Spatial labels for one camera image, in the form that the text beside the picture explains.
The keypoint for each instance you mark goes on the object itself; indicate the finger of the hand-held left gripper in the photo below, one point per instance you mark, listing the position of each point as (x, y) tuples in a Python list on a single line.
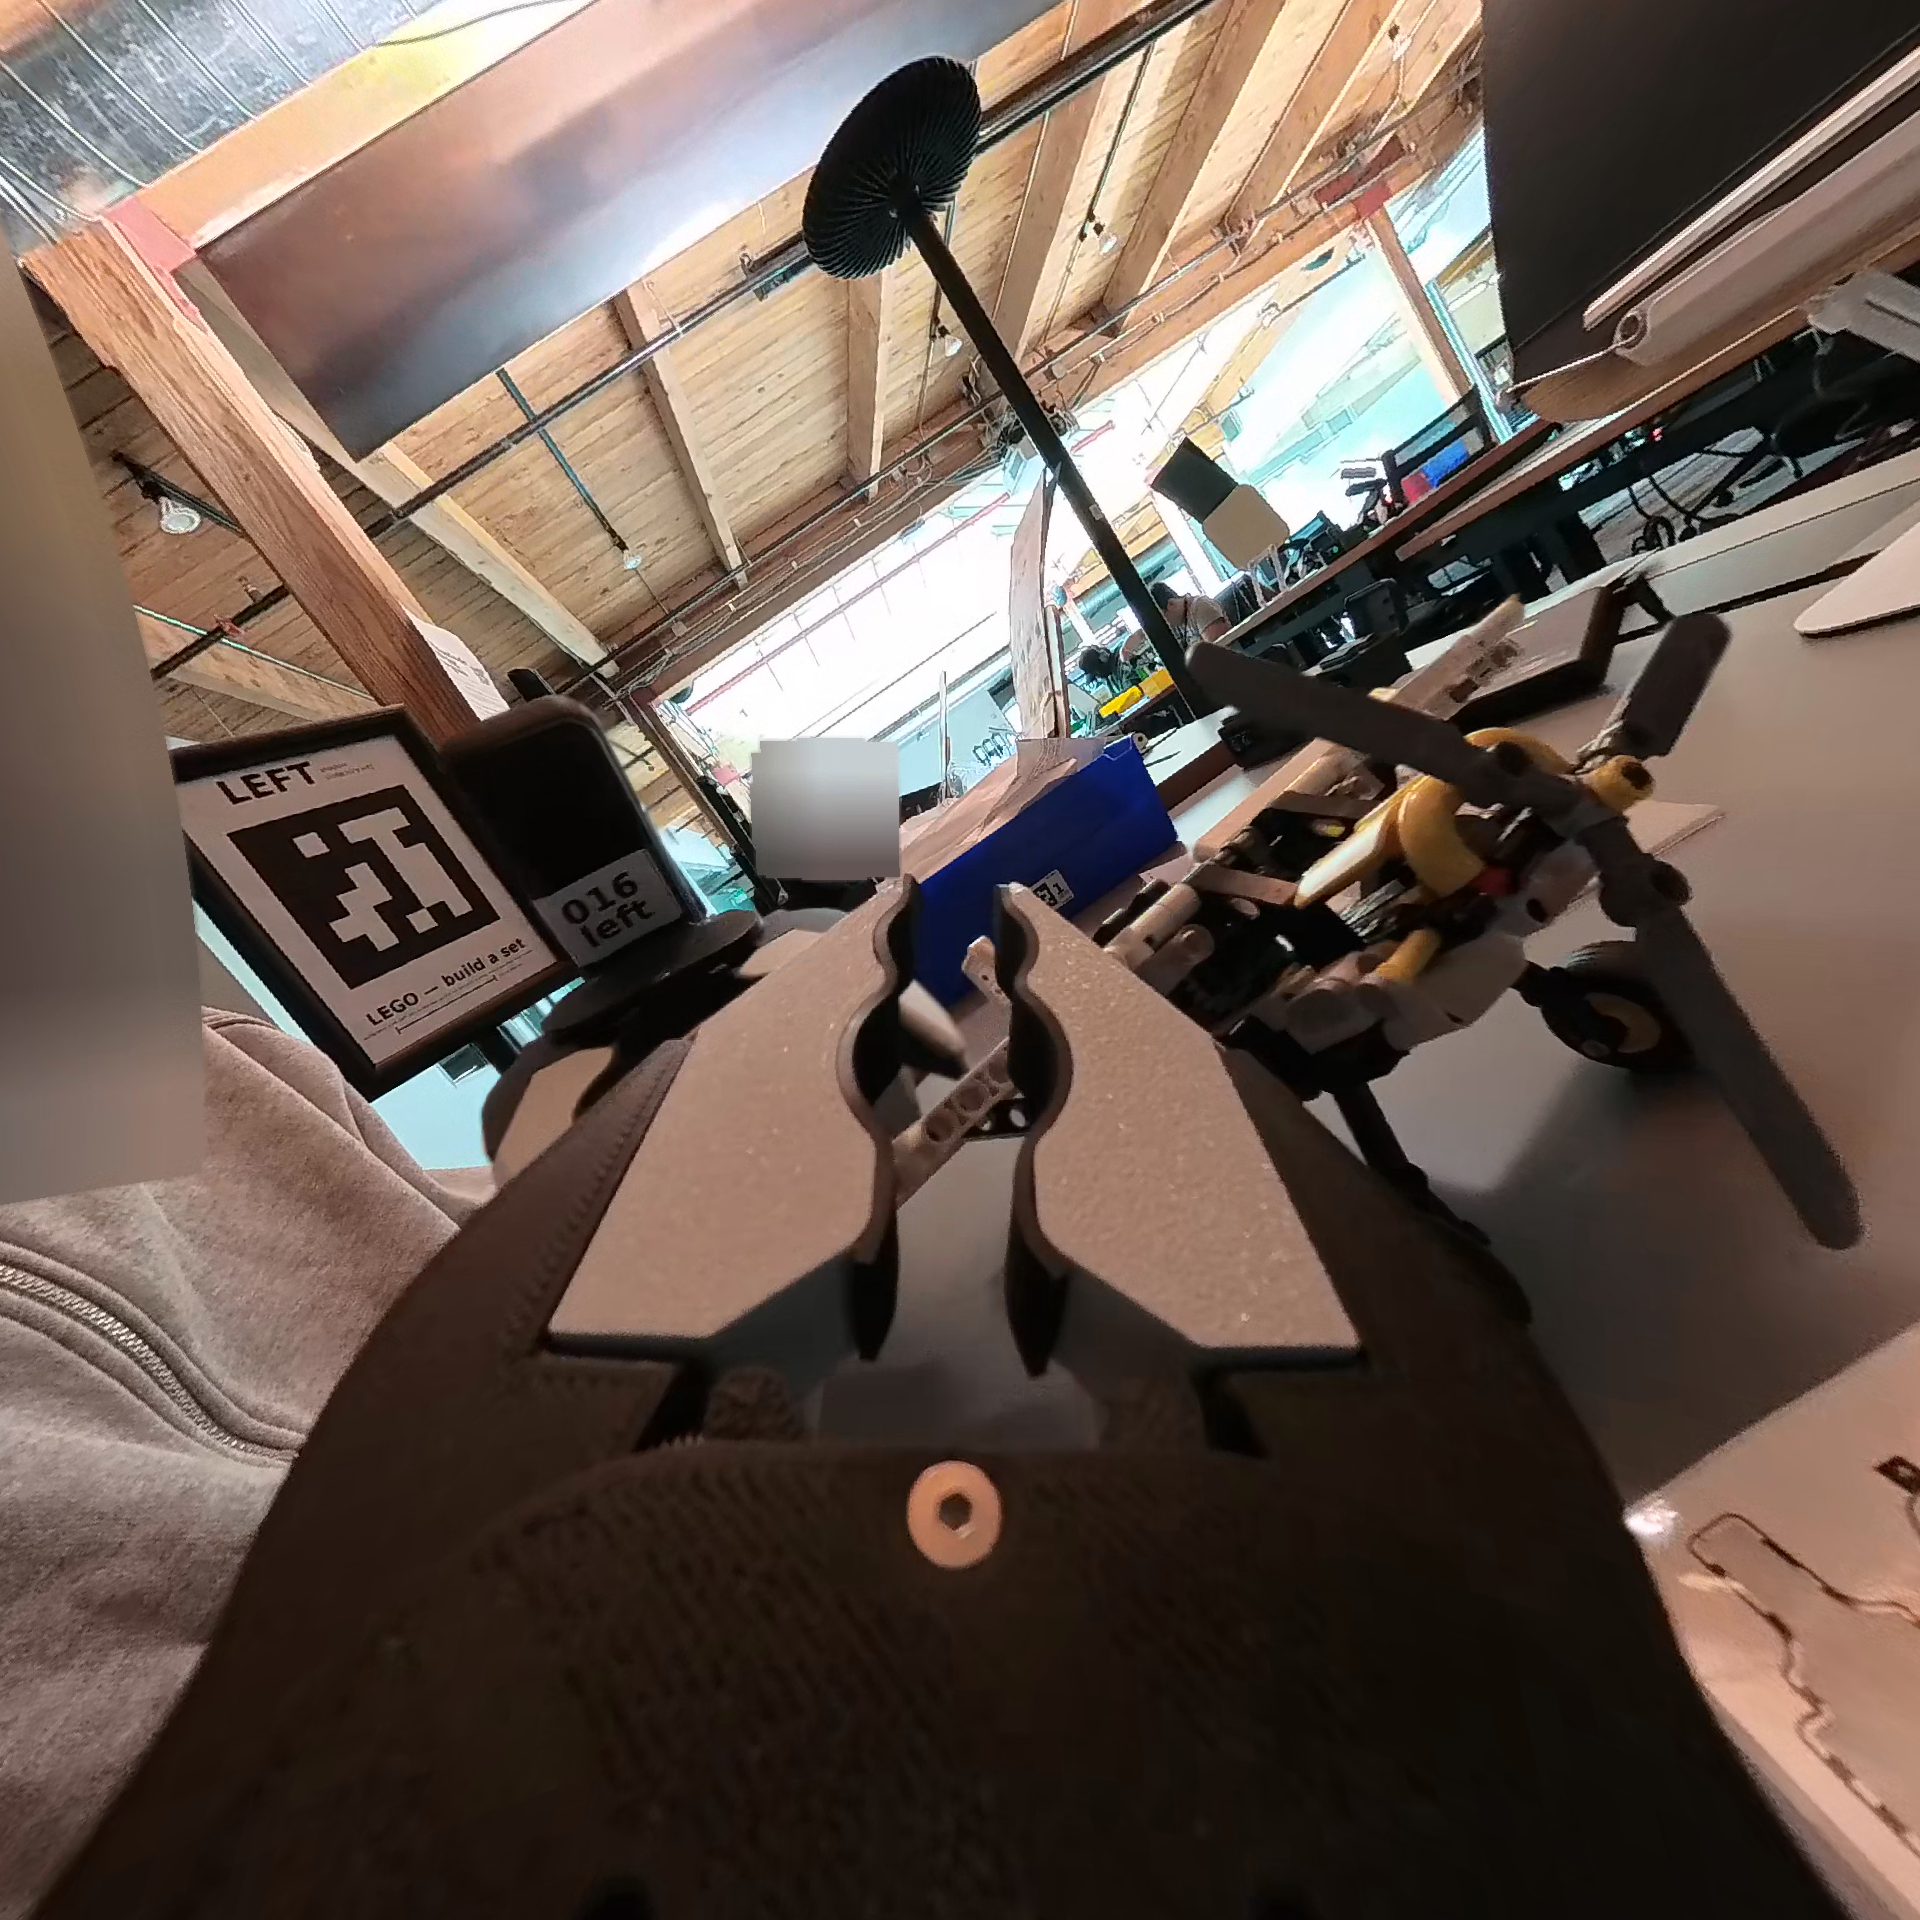
[(579, 1094), (932, 1029)]

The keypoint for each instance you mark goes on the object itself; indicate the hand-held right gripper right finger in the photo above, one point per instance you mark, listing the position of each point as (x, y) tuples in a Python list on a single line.
[(1186, 1201)]

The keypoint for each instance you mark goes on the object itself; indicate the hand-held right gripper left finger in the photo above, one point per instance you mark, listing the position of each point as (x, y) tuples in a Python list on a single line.
[(718, 1187)]

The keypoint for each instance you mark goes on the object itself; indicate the white lego beam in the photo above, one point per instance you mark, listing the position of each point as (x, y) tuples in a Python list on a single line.
[(961, 1111)]

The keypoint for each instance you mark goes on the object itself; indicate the lego airplane model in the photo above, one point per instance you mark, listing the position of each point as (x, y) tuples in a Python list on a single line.
[(1423, 841)]

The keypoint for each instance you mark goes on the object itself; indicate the sticker sheet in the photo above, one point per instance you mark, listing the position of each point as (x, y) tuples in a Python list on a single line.
[(1772, 1649)]

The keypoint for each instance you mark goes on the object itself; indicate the paper notice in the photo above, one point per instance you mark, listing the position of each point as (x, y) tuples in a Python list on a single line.
[(458, 666)]

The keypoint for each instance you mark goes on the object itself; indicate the blue plastic bin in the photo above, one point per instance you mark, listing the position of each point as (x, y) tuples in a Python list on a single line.
[(1049, 841)]

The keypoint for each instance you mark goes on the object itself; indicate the crumpled white paper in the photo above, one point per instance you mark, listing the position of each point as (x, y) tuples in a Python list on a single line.
[(998, 805)]

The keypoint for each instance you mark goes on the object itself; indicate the tall cardboard board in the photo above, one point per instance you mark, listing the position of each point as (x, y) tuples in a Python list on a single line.
[(1035, 600)]

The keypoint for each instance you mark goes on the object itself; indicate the black square panel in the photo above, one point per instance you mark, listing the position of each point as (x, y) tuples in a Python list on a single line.
[(1194, 479)]

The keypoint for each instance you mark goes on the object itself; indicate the dark flat box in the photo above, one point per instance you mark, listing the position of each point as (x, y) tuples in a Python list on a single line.
[(1529, 661)]

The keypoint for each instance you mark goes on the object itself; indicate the long wooden desk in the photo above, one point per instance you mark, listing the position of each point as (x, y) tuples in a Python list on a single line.
[(1501, 504)]

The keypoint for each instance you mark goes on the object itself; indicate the dark panel with white rail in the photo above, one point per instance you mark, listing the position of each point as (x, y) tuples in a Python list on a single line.
[(1651, 153)]

